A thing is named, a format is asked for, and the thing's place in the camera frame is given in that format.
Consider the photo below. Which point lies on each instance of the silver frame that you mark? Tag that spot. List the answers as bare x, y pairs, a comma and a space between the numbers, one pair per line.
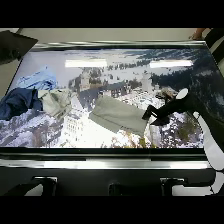
100, 164

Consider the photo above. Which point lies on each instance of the grey shirt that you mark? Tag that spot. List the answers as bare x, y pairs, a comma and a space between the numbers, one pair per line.
116, 115

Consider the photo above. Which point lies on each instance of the person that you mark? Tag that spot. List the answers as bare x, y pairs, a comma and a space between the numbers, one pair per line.
215, 38

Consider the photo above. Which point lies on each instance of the dark blue garment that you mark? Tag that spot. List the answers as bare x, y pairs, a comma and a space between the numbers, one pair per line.
15, 103

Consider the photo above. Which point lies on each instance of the light blue garment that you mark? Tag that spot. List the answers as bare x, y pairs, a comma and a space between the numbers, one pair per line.
36, 81

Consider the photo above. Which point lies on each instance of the grey printed garment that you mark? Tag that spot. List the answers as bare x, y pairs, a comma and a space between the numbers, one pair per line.
58, 101

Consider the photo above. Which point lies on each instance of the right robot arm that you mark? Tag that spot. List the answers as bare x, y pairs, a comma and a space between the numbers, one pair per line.
206, 126

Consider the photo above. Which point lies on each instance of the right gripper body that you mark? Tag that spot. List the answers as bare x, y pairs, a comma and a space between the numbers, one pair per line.
158, 115

